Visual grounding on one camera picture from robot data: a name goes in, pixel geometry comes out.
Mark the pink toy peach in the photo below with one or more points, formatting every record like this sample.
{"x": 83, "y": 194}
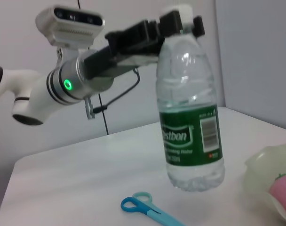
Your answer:
{"x": 284, "y": 193}

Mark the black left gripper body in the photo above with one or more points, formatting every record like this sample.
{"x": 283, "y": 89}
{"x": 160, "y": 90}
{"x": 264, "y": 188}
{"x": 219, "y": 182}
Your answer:
{"x": 124, "y": 47}

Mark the blue scissors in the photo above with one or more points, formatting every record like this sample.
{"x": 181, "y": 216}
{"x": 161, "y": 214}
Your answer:
{"x": 138, "y": 204}

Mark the green glass fruit bowl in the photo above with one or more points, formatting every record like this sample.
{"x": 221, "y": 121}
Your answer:
{"x": 258, "y": 164}

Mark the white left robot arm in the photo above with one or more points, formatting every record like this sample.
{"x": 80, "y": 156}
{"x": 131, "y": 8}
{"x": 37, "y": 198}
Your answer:
{"x": 39, "y": 94}

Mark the clear water bottle green label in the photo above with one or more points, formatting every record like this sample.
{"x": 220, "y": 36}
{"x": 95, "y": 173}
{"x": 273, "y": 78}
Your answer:
{"x": 187, "y": 94}

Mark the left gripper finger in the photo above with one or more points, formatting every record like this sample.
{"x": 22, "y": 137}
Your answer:
{"x": 199, "y": 26}
{"x": 171, "y": 22}

